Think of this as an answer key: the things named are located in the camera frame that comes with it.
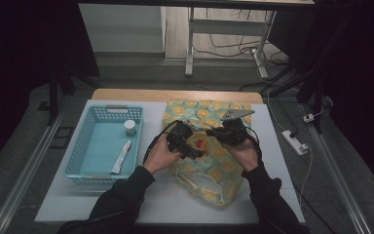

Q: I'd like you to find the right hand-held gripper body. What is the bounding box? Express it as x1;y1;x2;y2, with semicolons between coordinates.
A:
218;107;256;146

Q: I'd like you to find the green yellow patterned fabric bag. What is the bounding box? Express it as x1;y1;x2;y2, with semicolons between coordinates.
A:
161;98;253;208

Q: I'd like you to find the thin white cable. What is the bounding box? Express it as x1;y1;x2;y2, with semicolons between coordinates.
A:
298;144;314;209

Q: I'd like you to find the light blue perforated plastic basket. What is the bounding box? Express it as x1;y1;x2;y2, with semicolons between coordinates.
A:
63;104;144;186

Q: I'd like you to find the black floor cable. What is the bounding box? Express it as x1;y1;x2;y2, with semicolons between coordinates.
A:
192;9;288;66

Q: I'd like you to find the black floor plate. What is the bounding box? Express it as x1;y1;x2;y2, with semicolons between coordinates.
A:
50;126;76;150

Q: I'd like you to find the person's left hand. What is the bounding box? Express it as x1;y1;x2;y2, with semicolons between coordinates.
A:
143;134;182;176

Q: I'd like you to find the white adapter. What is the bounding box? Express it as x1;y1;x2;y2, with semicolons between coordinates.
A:
303;105;325;124

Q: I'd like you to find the white tube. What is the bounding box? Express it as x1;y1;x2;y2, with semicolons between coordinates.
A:
110;139;132;175

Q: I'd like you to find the person's right hand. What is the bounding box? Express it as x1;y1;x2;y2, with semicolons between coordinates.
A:
222;136;261;174

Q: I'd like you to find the small red yellow packet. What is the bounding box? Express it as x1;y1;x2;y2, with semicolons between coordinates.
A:
193;136;209;151

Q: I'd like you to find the metal floor rail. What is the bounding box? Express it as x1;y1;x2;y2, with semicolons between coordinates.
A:
305;125;374;234
0;111;67;234

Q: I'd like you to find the white panel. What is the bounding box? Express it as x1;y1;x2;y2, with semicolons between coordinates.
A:
78;3;167;54

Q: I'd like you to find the white power strip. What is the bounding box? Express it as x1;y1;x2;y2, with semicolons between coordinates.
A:
280;130;310;157

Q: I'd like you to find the white desk frame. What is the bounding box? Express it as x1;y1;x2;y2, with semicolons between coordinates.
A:
184;6;278;79

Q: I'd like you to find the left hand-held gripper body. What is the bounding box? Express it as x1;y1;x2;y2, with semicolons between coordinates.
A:
166;120;197;154

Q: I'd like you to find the dark curtain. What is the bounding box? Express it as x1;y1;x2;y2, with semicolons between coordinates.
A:
267;0;374;203
0;0;100;176

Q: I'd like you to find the small white-lidded green jar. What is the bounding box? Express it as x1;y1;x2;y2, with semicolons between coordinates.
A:
124;119;138;137

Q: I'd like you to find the black stand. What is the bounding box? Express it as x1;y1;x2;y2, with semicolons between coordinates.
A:
47;61;101;126
266;64;327;135

